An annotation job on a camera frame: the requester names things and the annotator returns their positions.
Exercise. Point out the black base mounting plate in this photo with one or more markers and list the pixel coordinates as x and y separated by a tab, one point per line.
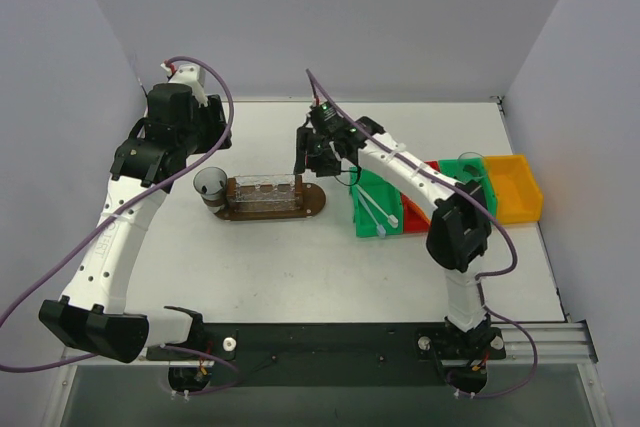
337	354

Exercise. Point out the red plastic bin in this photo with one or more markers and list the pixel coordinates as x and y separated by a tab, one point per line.
414	221

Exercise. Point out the yellow plastic bin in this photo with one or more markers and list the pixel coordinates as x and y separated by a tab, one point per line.
519	198

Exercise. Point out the dark smoked plastic cup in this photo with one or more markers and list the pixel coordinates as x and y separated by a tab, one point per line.
211	184

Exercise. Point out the left green plastic bin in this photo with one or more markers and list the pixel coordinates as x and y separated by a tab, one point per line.
383	193

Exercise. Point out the right green plastic bin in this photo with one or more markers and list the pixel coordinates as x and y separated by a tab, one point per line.
448	167

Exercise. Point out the brown oval wooden tray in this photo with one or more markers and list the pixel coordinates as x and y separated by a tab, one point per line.
312	201

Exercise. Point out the clear acrylic toothbrush holder rack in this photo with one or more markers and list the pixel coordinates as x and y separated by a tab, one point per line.
263	193

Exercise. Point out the light blue toothbrush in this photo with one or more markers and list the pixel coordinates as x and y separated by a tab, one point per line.
380	230

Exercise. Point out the aluminium extrusion rail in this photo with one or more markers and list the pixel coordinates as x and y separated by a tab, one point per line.
547	342

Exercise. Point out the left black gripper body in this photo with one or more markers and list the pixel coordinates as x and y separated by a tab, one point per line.
215	123

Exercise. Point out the white toothbrush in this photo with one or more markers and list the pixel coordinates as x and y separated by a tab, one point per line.
392	219

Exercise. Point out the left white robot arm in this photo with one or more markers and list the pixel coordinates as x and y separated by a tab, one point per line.
91	316

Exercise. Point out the green plastic bin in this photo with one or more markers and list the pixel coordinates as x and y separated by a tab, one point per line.
448	167
383	193

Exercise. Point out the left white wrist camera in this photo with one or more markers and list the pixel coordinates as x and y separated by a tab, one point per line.
191	75

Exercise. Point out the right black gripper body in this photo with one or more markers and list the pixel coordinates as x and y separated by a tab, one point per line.
310	153

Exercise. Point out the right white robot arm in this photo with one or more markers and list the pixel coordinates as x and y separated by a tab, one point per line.
459	226

